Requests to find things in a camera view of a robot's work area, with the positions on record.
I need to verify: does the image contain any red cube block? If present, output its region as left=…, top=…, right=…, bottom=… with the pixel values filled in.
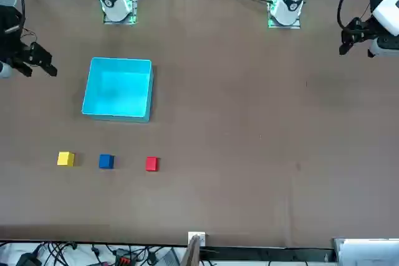
left=145, top=156, right=161, bottom=173

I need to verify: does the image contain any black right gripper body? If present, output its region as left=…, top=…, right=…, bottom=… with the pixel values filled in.
left=9, top=40, right=36, bottom=65

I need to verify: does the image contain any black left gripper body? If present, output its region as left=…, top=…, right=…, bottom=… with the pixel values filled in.
left=351, top=17, right=377, bottom=44

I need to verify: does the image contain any ribbed black power brick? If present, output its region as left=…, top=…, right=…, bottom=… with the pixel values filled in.
left=161, top=248, right=181, bottom=266

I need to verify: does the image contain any yellow cube block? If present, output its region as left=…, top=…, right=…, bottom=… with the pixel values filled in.
left=57, top=151, right=76, bottom=167

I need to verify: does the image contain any large black power brick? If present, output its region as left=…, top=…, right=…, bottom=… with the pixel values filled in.
left=15, top=250, right=40, bottom=266

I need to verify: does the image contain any white box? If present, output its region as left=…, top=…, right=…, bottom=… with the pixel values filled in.
left=332, top=237, right=399, bottom=266

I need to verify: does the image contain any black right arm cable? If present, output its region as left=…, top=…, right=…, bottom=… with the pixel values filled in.
left=14, top=0, right=28, bottom=33

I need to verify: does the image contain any white post bracket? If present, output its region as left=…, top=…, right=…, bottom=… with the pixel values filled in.
left=188, top=231, right=206, bottom=247

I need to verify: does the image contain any blue cube block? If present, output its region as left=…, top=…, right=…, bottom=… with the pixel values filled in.
left=99, top=154, right=115, bottom=169

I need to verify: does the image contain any cyan plastic box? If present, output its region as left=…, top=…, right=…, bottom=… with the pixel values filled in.
left=81, top=57, right=155, bottom=124

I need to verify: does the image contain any aluminium camera post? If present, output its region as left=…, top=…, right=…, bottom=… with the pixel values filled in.
left=180, top=235, right=202, bottom=266

